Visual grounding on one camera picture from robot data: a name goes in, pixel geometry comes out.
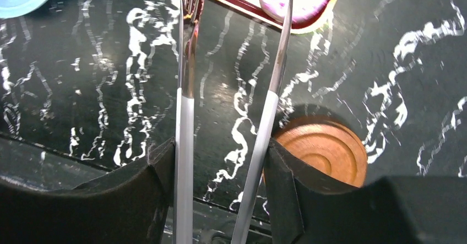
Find round brown wooden box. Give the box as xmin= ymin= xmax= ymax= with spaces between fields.
xmin=273 ymin=115 xmax=368 ymax=187

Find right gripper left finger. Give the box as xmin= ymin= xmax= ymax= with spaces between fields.
xmin=1 ymin=138 xmax=175 ymax=243

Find silver metal tongs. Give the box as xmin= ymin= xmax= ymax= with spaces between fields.
xmin=174 ymin=0 xmax=293 ymax=243

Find red rectangular tray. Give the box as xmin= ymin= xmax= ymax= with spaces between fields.
xmin=215 ymin=0 xmax=337 ymax=34

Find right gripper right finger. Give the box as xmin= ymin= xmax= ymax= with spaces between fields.
xmin=264 ymin=140 xmax=466 ymax=243

